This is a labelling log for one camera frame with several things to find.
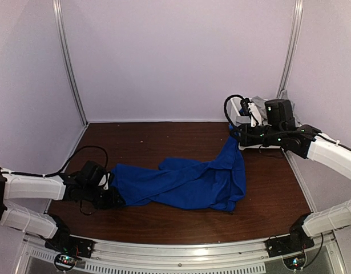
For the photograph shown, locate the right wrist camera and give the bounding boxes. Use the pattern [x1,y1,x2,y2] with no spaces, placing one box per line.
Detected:
[240,98,263,127]

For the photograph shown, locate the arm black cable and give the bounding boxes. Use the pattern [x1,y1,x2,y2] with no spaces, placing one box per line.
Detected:
[9,146,109,216]
[223,93,250,135]

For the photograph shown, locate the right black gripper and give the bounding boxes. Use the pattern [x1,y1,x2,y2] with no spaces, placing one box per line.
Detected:
[231,123,285,147]

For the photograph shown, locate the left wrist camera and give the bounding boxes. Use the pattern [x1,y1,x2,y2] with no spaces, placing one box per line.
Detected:
[76,160,114,190]

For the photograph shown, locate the left aluminium frame post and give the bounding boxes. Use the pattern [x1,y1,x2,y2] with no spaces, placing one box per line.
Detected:
[53,0,88,127]

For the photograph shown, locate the grey garment pile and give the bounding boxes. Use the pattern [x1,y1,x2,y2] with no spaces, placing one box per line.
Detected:
[251,89,302,126]

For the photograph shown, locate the white plastic laundry bin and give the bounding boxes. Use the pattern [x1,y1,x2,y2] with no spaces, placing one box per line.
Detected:
[229,96,303,151]

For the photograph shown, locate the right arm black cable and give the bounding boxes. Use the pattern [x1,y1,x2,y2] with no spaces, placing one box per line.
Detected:
[223,93,250,135]

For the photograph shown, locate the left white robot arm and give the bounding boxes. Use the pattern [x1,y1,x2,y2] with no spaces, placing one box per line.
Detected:
[0,161,126,253]

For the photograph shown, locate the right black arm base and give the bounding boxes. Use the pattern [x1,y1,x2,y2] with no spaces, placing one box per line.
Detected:
[264,213,314,257]

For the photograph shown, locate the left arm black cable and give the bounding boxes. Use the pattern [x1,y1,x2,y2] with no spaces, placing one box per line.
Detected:
[9,146,109,216]

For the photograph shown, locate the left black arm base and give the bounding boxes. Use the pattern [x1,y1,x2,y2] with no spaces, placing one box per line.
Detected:
[45,224,94,259]

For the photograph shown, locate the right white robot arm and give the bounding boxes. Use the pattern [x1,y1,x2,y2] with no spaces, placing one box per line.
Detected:
[231,98,351,252]

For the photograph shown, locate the right aluminium frame post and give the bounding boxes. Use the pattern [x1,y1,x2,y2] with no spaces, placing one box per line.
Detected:
[276,0,304,98]

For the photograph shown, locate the aluminium front rail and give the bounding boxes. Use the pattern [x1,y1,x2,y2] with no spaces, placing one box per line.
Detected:
[21,231,338,274]

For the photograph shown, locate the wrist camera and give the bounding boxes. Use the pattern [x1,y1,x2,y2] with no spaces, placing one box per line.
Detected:
[240,98,263,127]
[76,160,114,190]

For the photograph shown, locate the blue t-shirt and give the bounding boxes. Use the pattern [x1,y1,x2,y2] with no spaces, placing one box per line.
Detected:
[111,136,247,212]

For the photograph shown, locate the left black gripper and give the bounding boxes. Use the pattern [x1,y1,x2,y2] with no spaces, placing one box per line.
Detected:
[83,184,126,211]

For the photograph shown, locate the aluminium frame post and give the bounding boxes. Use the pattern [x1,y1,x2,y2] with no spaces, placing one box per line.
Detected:
[276,0,304,98]
[53,0,88,127]

